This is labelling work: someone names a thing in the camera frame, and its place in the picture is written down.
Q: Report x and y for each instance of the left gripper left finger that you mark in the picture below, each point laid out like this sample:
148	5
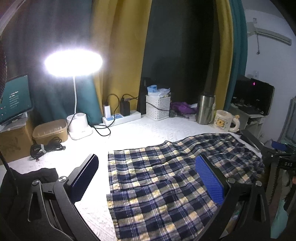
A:
80	178

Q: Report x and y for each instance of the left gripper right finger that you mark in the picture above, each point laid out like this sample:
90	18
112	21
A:
212	178

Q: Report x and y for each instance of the blue yellow plaid pants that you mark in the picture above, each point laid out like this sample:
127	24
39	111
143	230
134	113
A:
156	193

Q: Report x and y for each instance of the beige plastic container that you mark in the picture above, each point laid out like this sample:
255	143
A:
43	133

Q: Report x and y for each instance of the cream cartoon mug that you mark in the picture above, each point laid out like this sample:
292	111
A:
226	122

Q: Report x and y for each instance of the black garment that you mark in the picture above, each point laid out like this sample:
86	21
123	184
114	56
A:
12	203

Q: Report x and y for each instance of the black monitor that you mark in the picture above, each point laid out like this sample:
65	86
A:
253	96

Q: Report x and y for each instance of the white power strip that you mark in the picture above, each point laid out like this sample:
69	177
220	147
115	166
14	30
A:
119	119

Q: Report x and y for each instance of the cardboard box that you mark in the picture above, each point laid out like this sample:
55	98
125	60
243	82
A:
16	144

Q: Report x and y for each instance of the stainless steel tumbler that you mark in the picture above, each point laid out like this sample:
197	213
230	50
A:
206	107

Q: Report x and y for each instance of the white charger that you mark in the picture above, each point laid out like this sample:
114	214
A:
107	111

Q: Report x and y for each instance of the purple cloth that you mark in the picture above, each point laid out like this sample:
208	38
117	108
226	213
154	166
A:
182	108

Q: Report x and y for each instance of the black power adapter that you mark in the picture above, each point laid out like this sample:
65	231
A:
124	107

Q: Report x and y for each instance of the white lattice basket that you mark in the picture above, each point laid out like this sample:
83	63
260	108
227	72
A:
158	108

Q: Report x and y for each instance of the tablet screen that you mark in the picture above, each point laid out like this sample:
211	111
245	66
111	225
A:
16	98

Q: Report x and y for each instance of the blue plastic bag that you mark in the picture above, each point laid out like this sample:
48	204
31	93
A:
153	90

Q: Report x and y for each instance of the white desk lamp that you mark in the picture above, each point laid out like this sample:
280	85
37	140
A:
78	64

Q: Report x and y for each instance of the yellow curtain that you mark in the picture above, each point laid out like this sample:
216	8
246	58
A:
118	34

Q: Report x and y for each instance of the teal curtain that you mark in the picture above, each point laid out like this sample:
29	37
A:
37	29

